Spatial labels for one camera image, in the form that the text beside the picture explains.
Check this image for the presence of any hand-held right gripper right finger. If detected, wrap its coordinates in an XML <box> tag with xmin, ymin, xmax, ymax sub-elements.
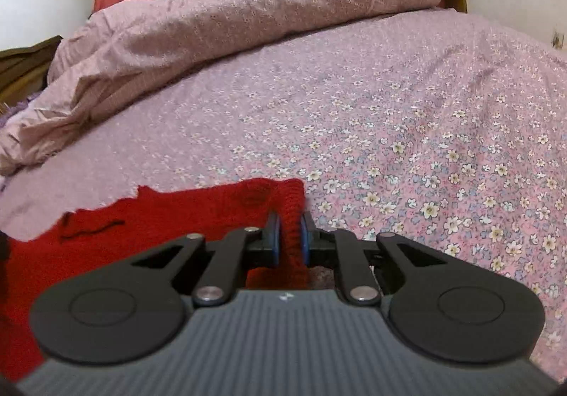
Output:
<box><xmin>300</xmin><ymin>211</ymin><xmax>448</xmax><ymax>307</ymax></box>

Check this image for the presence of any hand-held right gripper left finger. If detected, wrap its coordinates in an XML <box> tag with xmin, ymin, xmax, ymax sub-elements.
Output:
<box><xmin>132</xmin><ymin>211</ymin><xmax>281</xmax><ymax>307</ymax></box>

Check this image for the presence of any red knitted sweater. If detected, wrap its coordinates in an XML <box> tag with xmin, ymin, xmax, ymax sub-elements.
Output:
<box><xmin>0</xmin><ymin>177</ymin><xmax>311</xmax><ymax>383</ymax></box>

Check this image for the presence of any pink floral bed sheet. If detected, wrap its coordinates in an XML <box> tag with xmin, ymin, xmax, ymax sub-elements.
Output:
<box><xmin>0</xmin><ymin>7</ymin><xmax>567</xmax><ymax>379</ymax></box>

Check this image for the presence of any pink rolled duvet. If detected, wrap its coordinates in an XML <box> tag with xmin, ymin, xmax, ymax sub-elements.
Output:
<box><xmin>0</xmin><ymin>0</ymin><xmax>450</xmax><ymax>176</ymax></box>

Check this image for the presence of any purple frilled cloth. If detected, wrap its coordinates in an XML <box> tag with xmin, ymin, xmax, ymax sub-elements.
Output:
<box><xmin>0</xmin><ymin>94</ymin><xmax>41</xmax><ymax>128</ymax></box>

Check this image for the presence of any brown wooden bed end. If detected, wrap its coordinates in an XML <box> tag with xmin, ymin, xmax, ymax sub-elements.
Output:
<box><xmin>0</xmin><ymin>35</ymin><xmax>63</xmax><ymax>108</ymax></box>

